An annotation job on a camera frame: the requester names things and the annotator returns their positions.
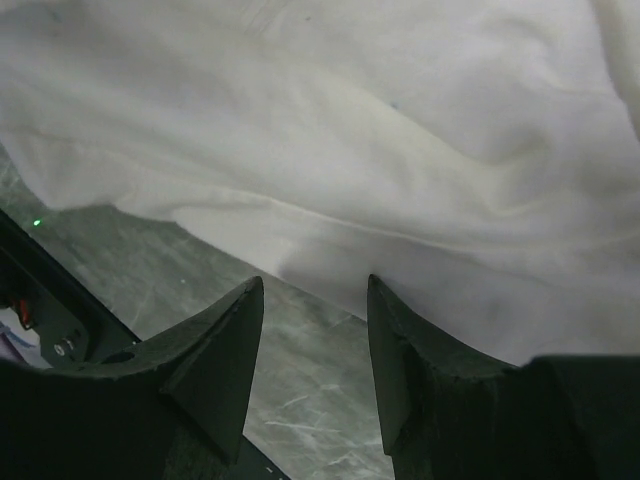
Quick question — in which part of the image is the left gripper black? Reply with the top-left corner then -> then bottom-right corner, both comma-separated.
1,214 -> 139,367

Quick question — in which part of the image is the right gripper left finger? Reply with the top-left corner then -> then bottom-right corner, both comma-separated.
1,277 -> 264,479

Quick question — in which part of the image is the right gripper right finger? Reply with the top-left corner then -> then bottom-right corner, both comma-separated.
367,276 -> 639,479

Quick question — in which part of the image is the cream white t shirt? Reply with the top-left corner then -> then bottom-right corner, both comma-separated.
1,1 -> 639,363

